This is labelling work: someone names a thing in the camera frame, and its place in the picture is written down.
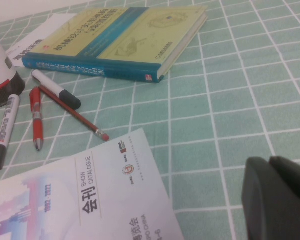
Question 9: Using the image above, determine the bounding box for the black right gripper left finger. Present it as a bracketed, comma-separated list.
[241, 156, 300, 240]

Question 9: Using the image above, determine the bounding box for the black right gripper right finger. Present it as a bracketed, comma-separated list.
[268, 155, 300, 189]

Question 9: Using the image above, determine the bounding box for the red gel pen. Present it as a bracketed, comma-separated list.
[28, 86, 45, 152]

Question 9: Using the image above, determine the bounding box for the black mesh pen holder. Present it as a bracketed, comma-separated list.
[0, 22, 27, 111]

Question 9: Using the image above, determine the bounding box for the green checked tablecloth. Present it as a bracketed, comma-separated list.
[0, 0, 300, 240]

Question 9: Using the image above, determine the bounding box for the white show catalogue magazine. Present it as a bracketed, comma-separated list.
[0, 127, 186, 240]

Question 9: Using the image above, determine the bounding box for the red pencil with eraser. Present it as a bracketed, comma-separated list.
[38, 84, 110, 142]

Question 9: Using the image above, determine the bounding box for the yellow and blue hardcover book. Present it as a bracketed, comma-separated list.
[21, 5, 209, 84]

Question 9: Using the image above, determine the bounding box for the white marker with black cap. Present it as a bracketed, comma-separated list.
[30, 68, 82, 111]

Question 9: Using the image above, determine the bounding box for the labelled marker with black cap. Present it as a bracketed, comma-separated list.
[0, 93, 22, 172]

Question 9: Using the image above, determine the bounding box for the white paper sheet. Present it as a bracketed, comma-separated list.
[5, 13, 77, 69]

